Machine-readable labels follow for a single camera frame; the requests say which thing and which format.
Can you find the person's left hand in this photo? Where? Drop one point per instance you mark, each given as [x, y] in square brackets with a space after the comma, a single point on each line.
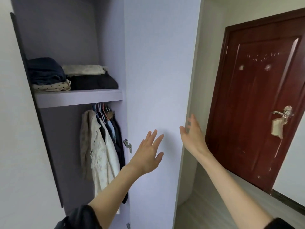
[147, 157]

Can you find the person's right hand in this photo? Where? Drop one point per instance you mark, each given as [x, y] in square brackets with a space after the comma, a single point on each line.
[193, 138]

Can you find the black star-trim graphic t-shirt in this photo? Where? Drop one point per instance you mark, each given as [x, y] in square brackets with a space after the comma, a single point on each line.
[119, 145]

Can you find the black garment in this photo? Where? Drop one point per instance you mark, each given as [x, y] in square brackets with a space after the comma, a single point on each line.
[101, 126]

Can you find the black fur-trimmed jacket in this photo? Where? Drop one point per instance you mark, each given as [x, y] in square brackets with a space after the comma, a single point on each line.
[110, 114]

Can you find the light grey wardrobe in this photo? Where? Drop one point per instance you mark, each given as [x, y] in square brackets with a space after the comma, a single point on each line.
[157, 69]

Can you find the beige patterned pants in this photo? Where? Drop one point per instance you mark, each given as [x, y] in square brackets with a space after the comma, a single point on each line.
[83, 69]

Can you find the cream polka dot pants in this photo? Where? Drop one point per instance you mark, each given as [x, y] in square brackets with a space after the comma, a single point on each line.
[52, 86]

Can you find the blue denim jeans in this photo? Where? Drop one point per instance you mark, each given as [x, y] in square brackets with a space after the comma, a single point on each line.
[45, 71]

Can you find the person's right forearm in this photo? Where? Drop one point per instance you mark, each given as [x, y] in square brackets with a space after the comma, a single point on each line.
[233, 193]

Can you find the person's left forearm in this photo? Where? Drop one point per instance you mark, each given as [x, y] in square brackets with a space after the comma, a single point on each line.
[114, 198]

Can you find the grey wardrobe shelf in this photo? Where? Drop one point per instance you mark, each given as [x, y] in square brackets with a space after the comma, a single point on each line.
[78, 97]

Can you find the dark red wooden door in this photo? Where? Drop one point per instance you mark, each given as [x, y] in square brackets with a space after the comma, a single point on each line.
[259, 93]

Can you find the black baseboard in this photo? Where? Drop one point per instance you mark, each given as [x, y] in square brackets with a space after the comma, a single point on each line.
[288, 200]

